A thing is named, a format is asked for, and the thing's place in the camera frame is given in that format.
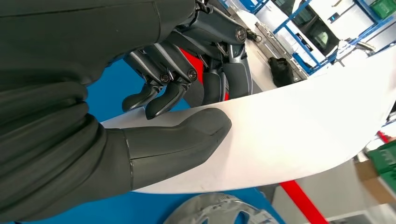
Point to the black bag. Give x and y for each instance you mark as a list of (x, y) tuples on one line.
[(280, 72)]

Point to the grey wheel hubcap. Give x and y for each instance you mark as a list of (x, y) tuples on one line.
[(216, 210)]

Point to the white table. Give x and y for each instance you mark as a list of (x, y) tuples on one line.
[(260, 71)]

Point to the green folding crate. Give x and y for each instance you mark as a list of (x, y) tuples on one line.
[(383, 7), (385, 157)]

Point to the white car body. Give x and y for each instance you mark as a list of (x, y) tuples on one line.
[(312, 28)]

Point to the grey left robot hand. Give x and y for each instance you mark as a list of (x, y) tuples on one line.
[(77, 37)]

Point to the brown cardboard box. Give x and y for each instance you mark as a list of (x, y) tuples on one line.
[(371, 185)]

